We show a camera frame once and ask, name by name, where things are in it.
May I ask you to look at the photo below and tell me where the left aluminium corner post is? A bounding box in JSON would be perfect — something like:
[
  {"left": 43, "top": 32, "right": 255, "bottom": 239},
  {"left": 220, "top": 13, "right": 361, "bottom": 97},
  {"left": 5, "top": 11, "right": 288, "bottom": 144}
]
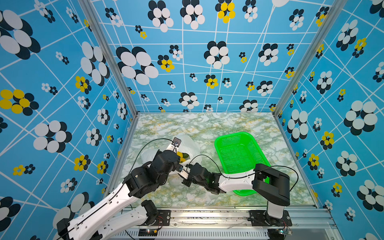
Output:
[{"left": 76, "top": 0, "right": 139, "bottom": 118}]

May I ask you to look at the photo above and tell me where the aluminium corner post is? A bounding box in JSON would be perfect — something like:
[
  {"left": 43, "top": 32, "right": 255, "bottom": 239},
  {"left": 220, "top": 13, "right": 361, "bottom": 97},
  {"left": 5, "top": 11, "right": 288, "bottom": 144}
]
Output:
[
  {"left": 76, "top": 0, "right": 139, "bottom": 118},
  {"left": 273, "top": 0, "right": 348, "bottom": 119}
]

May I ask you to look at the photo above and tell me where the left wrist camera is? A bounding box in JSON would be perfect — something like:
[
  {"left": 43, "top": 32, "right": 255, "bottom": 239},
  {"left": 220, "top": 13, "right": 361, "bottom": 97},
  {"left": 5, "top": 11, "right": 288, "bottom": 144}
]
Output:
[{"left": 167, "top": 137, "right": 182, "bottom": 153}]

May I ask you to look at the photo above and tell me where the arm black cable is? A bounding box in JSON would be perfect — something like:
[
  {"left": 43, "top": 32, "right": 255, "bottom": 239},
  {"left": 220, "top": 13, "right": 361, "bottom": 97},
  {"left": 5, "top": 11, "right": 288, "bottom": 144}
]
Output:
[
  {"left": 128, "top": 137, "right": 176, "bottom": 181},
  {"left": 188, "top": 154, "right": 300, "bottom": 193}
]

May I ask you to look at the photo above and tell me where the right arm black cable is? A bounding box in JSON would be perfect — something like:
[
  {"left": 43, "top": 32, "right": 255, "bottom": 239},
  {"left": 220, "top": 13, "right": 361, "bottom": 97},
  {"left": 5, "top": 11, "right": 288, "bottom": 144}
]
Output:
[{"left": 188, "top": 154, "right": 300, "bottom": 193}]

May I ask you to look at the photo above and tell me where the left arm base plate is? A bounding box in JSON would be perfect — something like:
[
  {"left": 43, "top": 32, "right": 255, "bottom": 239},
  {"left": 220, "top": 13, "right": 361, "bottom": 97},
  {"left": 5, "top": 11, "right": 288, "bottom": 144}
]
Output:
[{"left": 142, "top": 210, "right": 172, "bottom": 227}]

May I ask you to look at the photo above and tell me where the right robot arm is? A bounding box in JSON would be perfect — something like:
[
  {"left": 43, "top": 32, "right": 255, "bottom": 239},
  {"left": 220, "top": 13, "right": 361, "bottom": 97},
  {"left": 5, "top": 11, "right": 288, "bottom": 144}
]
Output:
[{"left": 178, "top": 163, "right": 291, "bottom": 223}]

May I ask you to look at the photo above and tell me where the aluminium front rail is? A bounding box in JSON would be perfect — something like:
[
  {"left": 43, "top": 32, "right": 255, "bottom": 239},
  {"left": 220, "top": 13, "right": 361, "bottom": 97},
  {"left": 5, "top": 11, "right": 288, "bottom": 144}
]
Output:
[{"left": 108, "top": 208, "right": 342, "bottom": 240}]

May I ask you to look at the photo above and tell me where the left circuit board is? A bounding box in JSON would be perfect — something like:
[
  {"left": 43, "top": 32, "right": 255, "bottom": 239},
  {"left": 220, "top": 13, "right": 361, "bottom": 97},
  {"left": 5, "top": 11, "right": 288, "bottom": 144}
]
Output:
[{"left": 139, "top": 229, "right": 158, "bottom": 237}]

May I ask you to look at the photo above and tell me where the green plastic basket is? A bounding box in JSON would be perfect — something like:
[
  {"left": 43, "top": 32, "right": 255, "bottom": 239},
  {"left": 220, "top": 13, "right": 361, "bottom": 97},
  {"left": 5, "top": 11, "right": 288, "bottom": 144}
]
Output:
[{"left": 214, "top": 131, "right": 271, "bottom": 197}]

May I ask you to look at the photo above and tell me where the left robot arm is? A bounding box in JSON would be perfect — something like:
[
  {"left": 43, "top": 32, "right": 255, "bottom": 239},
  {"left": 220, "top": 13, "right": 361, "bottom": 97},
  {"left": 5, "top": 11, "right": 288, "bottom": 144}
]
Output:
[{"left": 57, "top": 150, "right": 181, "bottom": 240}]

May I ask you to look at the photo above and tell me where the white plastic bag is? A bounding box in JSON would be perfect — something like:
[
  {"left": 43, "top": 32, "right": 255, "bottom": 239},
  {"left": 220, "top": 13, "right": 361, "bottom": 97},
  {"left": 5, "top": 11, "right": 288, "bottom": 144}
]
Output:
[{"left": 140, "top": 134, "right": 201, "bottom": 166}]

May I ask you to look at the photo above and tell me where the right circuit board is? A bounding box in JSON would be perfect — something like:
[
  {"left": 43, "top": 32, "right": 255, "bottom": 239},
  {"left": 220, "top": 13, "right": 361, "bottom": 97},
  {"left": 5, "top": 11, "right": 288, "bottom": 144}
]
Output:
[{"left": 268, "top": 229, "right": 292, "bottom": 240}]

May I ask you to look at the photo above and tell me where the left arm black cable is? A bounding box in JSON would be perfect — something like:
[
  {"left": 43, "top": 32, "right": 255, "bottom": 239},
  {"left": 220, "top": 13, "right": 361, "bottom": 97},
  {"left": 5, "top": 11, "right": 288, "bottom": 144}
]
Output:
[{"left": 128, "top": 137, "right": 176, "bottom": 181}]

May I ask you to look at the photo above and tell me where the yellow toy mango left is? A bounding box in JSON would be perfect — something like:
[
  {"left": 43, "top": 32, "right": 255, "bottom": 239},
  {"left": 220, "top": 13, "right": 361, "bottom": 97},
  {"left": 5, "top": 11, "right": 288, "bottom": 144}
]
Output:
[{"left": 177, "top": 152, "right": 190, "bottom": 163}]

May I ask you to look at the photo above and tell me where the right aluminium corner post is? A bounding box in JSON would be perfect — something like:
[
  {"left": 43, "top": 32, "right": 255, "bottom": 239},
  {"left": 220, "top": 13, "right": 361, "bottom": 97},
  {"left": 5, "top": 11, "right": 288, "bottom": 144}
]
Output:
[{"left": 273, "top": 0, "right": 348, "bottom": 119}]

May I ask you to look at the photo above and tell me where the circuit board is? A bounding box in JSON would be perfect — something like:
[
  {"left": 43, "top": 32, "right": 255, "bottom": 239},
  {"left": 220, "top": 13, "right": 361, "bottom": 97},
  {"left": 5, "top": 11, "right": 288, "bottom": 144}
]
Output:
[
  {"left": 268, "top": 229, "right": 292, "bottom": 240},
  {"left": 139, "top": 229, "right": 158, "bottom": 237}
]

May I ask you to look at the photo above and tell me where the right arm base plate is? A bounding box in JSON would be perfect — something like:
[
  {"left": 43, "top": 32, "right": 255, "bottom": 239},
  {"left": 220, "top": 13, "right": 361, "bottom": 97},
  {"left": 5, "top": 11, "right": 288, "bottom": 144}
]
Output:
[{"left": 247, "top": 210, "right": 293, "bottom": 227}]

